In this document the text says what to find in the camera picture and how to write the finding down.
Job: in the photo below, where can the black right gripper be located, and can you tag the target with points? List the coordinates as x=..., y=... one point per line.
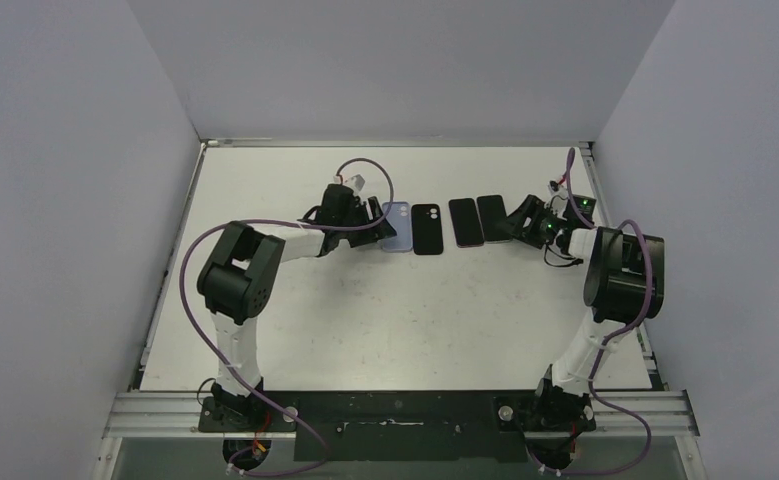
x=529, y=218

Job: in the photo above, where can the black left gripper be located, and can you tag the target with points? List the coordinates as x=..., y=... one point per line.
x=372, y=235

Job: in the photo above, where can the black phone from lilac case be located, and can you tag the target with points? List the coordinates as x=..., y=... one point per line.
x=492, y=214

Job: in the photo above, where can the purple phone black screen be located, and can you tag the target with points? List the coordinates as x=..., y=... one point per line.
x=466, y=223

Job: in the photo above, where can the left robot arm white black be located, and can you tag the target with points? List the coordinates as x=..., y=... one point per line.
x=237, y=279

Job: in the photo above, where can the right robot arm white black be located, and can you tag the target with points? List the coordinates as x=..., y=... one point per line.
x=623, y=287

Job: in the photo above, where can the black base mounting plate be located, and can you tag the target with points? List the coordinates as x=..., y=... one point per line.
x=403, y=426

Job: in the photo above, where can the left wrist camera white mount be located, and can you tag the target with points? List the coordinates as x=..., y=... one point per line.
x=355, y=183

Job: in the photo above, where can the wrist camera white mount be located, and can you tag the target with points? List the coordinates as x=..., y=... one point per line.
x=355, y=183
x=558, y=191

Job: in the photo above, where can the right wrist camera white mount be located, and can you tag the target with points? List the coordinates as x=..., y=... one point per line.
x=558, y=191

